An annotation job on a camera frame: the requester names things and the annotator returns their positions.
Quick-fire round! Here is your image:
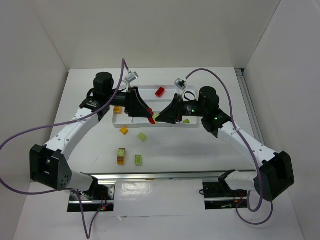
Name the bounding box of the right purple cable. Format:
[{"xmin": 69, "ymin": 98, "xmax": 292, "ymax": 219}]
[{"xmin": 183, "ymin": 68, "xmax": 274, "ymax": 226}]

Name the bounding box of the orange lego near tray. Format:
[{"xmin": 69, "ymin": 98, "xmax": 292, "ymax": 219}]
[{"xmin": 119, "ymin": 126, "xmax": 129, "ymax": 135}]

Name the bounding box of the aluminium rail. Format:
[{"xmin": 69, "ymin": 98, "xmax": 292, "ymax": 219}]
[
  {"xmin": 88, "ymin": 170, "xmax": 227, "ymax": 182},
  {"xmin": 234, "ymin": 67, "xmax": 273, "ymax": 173}
]

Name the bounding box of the purple cable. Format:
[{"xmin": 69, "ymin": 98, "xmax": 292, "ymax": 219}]
[
  {"xmin": 0, "ymin": 58, "xmax": 131, "ymax": 240},
  {"xmin": 183, "ymin": 68, "xmax": 274, "ymax": 226}
]

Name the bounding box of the red lego brick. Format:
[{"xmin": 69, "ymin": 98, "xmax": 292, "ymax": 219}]
[{"xmin": 147, "ymin": 108, "xmax": 156, "ymax": 125}]

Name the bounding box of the cream lego brick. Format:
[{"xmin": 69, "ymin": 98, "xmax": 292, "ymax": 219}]
[{"xmin": 152, "ymin": 113, "xmax": 160, "ymax": 124}]

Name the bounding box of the red sloped lego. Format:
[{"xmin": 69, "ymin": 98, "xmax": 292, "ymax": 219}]
[{"xmin": 155, "ymin": 87, "xmax": 166, "ymax": 98}]

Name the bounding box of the light green lego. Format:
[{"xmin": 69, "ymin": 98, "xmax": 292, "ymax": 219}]
[{"xmin": 134, "ymin": 155, "xmax": 143, "ymax": 166}]

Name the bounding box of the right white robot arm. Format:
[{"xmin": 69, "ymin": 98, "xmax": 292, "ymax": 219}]
[{"xmin": 155, "ymin": 86, "xmax": 295, "ymax": 202}]

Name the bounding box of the orange lego brick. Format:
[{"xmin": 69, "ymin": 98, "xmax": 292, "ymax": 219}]
[{"xmin": 113, "ymin": 106, "xmax": 122, "ymax": 114}]

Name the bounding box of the white divided sorting tray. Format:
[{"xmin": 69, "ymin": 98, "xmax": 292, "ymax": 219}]
[{"xmin": 112, "ymin": 85, "xmax": 198, "ymax": 129}]

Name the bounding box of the green brown orange lego stack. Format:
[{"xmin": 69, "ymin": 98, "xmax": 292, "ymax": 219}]
[{"xmin": 116, "ymin": 148, "xmax": 126, "ymax": 165}]

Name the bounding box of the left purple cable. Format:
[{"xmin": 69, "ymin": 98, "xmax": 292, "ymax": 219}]
[{"xmin": 0, "ymin": 58, "xmax": 131, "ymax": 240}]

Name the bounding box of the light green lego brick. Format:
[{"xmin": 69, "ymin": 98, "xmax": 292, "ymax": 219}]
[{"xmin": 137, "ymin": 132, "xmax": 148, "ymax": 142}]

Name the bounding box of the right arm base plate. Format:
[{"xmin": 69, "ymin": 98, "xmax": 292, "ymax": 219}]
[{"xmin": 199, "ymin": 182, "xmax": 248, "ymax": 210}]

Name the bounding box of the aluminium rail right side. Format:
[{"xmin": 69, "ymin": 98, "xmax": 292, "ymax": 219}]
[{"xmin": 234, "ymin": 67, "xmax": 273, "ymax": 173}]

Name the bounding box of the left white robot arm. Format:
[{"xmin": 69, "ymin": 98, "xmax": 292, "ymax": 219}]
[{"xmin": 29, "ymin": 72, "xmax": 152, "ymax": 196}]

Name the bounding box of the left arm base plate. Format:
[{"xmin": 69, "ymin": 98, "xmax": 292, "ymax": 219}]
[{"xmin": 67, "ymin": 182, "xmax": 116, "ymax": 213}]

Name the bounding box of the aluminium rail front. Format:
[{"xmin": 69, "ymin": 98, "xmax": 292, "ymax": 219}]
[{"xmin": 88, "ymin": 170, "xmax": 227, "ymax": 182}]

